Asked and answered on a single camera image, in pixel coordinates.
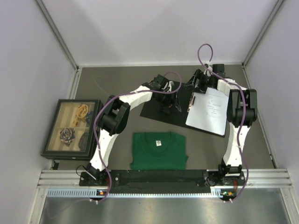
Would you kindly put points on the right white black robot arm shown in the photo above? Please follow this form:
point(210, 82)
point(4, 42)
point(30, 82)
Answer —
point(241, 114)

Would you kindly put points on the aluminium corner post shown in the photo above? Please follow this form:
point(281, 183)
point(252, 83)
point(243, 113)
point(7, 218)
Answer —
point(42, 7)
point(266, 25)

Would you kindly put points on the right aluminium corner post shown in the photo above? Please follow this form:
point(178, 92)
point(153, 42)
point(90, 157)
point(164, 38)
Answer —
point(266, 25)

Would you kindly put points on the black glass-lid display box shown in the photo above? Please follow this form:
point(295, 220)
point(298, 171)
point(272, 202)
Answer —
point(70, 136)

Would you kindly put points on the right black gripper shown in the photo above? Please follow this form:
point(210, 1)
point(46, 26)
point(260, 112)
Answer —
point(200, 75)

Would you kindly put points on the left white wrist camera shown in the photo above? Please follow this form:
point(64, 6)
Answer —
point(169, 85)

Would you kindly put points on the aluminium front rail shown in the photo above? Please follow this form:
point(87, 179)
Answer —
point(258, 178)

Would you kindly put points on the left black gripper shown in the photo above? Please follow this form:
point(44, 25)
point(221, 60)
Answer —
point(171, 103)

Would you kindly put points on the grey slotted cable duct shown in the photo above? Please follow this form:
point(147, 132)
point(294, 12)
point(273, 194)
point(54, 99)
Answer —
point(97, 193)

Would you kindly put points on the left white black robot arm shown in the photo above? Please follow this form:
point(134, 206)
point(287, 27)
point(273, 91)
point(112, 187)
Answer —
point(113, 117)

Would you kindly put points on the white printed paper stack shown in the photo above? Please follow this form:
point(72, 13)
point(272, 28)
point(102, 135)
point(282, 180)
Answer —
point(209, 112)

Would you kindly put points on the left aluminium corner post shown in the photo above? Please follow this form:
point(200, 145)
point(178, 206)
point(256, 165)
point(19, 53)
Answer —
point(42, 7)

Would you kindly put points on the green folded t-shirt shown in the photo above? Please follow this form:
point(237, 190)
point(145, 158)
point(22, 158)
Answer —
point(158, 151)

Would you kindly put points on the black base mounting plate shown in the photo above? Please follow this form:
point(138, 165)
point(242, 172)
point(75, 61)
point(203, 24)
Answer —
point(161, 182)

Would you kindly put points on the white folder black inside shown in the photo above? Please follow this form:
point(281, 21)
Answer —
point(150, 110)

